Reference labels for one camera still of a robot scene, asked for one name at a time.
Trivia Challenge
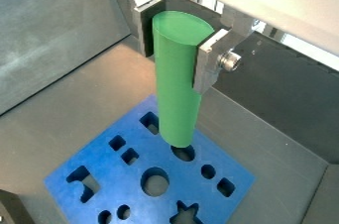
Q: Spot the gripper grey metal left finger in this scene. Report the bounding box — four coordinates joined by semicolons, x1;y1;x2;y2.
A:
127;0;165;56

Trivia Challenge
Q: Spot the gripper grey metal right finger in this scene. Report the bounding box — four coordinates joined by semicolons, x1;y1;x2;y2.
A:
193;6;257;94

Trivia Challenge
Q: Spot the green oval peg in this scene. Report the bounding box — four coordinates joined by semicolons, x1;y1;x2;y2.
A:
152;11;213;148

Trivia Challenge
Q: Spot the blue shape sorter board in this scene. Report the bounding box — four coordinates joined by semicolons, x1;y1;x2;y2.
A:
45;96;255;224

